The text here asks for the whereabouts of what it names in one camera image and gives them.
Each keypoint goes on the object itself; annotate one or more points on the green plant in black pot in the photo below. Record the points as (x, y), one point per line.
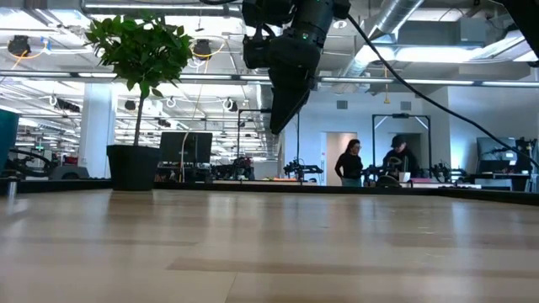
(139, 54)

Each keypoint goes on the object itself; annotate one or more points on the person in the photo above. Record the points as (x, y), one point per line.
(349, 164)
(400, 160)

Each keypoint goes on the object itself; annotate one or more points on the black monitor with lit screen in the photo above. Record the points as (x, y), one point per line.
(497, 149)

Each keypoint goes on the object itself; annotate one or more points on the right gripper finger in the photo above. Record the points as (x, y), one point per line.
(301, 99)
(281, 107)

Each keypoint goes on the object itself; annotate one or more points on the silver metal post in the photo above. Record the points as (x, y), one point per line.
(11, 191)

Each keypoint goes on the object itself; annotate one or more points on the black gantry frame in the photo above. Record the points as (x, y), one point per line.
(400, 115)
(252, 110)

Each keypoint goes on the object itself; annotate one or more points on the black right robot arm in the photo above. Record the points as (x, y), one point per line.
(320, 17)

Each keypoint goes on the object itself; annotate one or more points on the black ceiling fixture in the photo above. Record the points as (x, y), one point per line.
(19, 45)

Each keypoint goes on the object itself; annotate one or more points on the teal plastic bin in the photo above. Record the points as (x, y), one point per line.
(7, 139)

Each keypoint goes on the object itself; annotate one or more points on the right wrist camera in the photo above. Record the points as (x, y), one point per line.
(257, 52)

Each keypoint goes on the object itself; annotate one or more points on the silver ventilation duct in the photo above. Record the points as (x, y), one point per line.
(400, 17)

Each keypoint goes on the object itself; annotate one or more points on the black background monitor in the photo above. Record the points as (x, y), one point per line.
(185, 147)

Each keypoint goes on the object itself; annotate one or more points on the black background robot arm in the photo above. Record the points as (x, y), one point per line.
(301, 168)

